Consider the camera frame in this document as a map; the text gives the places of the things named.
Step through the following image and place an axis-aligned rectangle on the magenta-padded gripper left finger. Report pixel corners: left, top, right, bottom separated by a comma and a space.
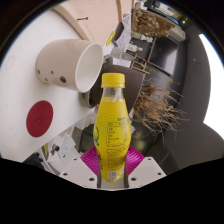
59, 146, 102, 190

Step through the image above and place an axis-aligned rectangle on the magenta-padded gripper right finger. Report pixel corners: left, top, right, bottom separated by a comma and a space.
123, 145, 167, 190

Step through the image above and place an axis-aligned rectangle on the yellow drink bottle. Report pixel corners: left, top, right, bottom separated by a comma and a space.
93, 73, 133, 183

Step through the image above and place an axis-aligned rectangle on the stack of papers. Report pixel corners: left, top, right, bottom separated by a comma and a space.
46, 133, 77, 161

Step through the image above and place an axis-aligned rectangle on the dried plant in grey pot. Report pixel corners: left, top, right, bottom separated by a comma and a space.
88, 64, 188, 139

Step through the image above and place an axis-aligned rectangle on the flat round red coaster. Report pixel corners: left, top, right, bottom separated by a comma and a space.
25, 100, 55, 138

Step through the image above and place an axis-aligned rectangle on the grey plant saucer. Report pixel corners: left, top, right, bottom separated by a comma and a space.
79, 89, 101, 110

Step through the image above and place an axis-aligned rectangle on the wooden easel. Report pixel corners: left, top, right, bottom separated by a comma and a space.
128, 49, 151, 76

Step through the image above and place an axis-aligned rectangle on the long ceiling light panel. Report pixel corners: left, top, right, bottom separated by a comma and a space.
198, 33, 224, 140

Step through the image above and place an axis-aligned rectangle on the cream dotted cup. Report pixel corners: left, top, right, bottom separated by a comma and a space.
35, 38, 105, 94

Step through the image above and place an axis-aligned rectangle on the small yellow marker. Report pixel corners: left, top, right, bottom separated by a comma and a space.
105, 31, 116, 47

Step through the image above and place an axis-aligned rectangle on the printed newspaper sheet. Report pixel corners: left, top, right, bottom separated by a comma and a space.
113, 14, 134, 51

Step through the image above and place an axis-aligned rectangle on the brown relief sculpture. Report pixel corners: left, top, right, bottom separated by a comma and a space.
131, 7, 179, 38

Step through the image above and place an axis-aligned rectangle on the black wall screen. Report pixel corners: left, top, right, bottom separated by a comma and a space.
148, 34, 188, 76

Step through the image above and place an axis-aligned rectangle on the wooden canvas stretcher frame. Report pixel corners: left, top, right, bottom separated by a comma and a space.
53, 0, 135, 51

